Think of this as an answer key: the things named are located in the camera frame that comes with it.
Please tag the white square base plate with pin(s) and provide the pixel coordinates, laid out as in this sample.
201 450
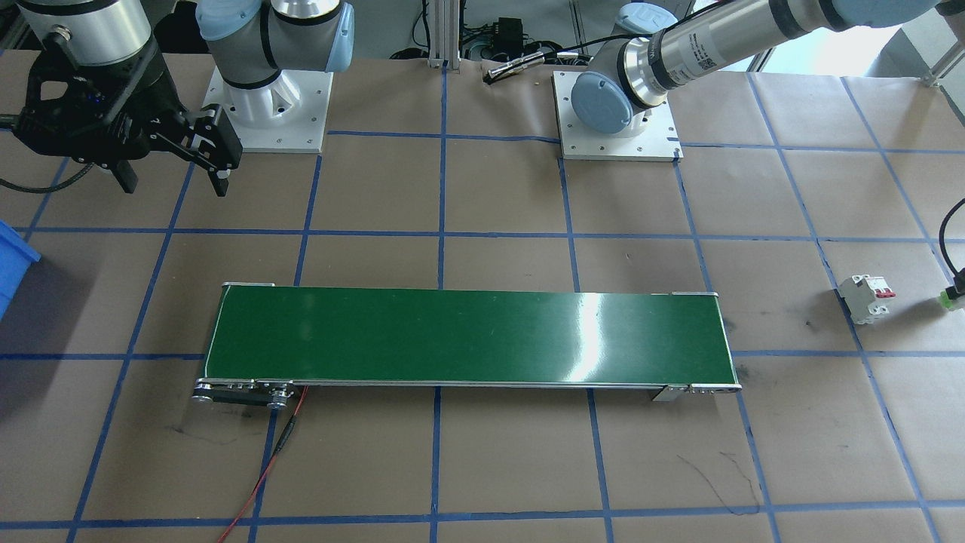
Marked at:
309 124
603 148

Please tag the aluminium frame bar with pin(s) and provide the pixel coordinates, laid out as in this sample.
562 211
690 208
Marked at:
445 34
946 64

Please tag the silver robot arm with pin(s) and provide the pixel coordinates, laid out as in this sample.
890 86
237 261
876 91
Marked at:
286 38
701 45

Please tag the silver cylindrical plug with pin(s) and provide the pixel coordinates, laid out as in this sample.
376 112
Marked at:
513 68

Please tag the green belt conveyor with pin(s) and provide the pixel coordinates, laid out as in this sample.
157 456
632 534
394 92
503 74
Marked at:
452 335

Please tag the blue plastic bin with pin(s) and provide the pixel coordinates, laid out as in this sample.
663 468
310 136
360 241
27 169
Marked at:
11 264

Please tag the black power adapter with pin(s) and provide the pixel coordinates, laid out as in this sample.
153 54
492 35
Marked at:
509 34

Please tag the white circuit breaker red switches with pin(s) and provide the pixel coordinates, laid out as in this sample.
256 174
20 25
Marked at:
863 302

